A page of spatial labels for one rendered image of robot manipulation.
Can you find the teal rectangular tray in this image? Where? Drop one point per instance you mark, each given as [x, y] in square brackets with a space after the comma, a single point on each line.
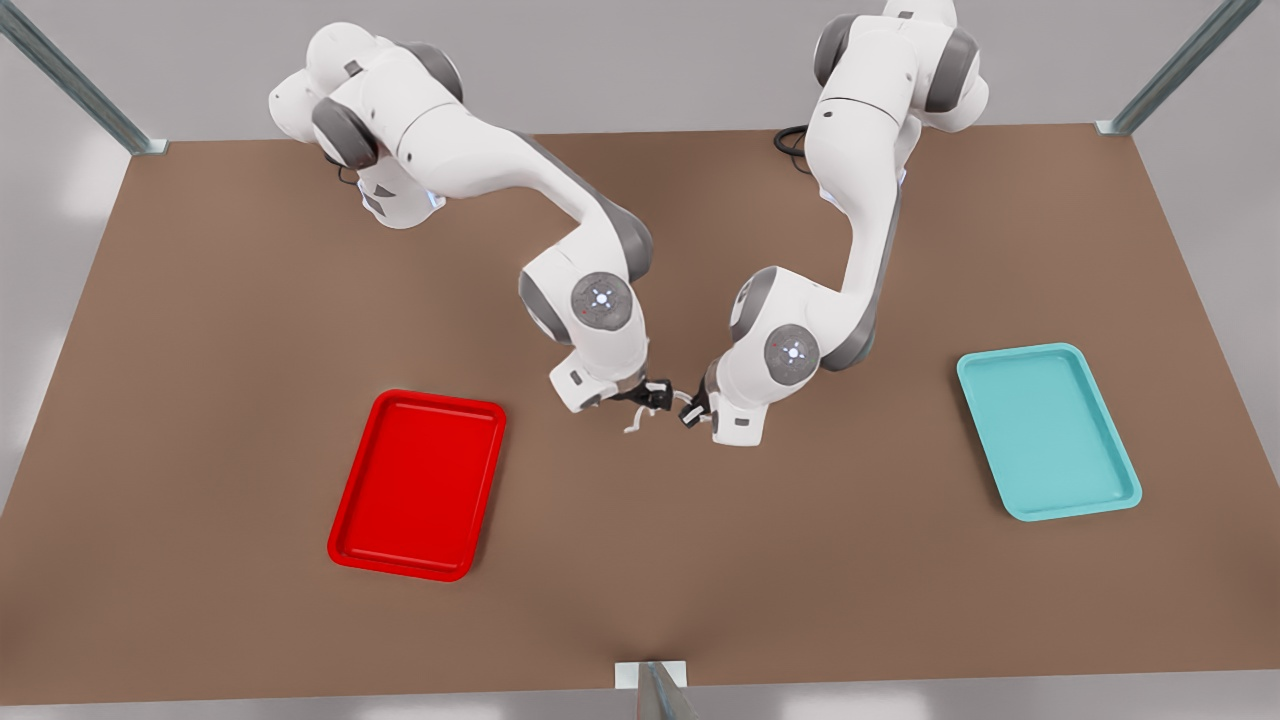
[1048, 432]

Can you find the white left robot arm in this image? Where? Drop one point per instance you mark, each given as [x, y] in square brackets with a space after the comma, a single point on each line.
[860, 140]

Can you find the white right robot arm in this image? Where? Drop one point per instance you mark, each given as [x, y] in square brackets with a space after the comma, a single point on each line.
[470, 150]

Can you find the red rectangular tray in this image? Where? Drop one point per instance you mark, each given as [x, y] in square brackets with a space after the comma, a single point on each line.
[420, 485]

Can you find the silver frame post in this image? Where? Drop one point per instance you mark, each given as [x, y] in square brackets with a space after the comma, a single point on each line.
[70, 80]
[1180, 62]
[655, 692]

